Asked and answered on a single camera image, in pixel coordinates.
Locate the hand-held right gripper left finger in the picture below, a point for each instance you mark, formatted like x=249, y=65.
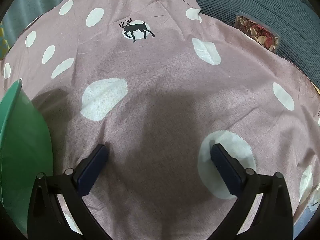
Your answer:
x=92, y=167

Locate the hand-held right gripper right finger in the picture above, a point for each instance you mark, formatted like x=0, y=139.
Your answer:
x=226, y=170

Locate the green plastic bowl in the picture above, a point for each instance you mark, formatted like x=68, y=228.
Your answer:
x=20, y=142

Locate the light blue sheet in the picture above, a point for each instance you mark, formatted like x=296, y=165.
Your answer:
x=303, y=223

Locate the pink polka-dot blanket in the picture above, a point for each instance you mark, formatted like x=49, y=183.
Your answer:
x=162, y=80

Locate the clear packet of dried petals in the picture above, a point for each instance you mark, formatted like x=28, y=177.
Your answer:
x=255, y=30

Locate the grey ribbed sofa cushion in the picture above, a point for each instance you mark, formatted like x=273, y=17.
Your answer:
x=262, y=2

